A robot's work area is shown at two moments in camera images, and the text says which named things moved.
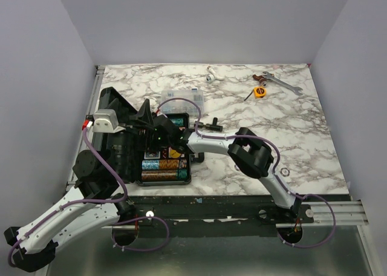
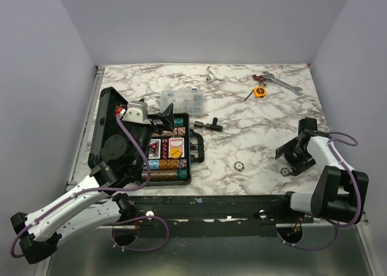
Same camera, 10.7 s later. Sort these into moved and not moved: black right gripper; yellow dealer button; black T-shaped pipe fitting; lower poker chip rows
Moved: black right gripper
Not moved: lower poker chip rows; black T-shaped pipe fitting; yellow dealer button
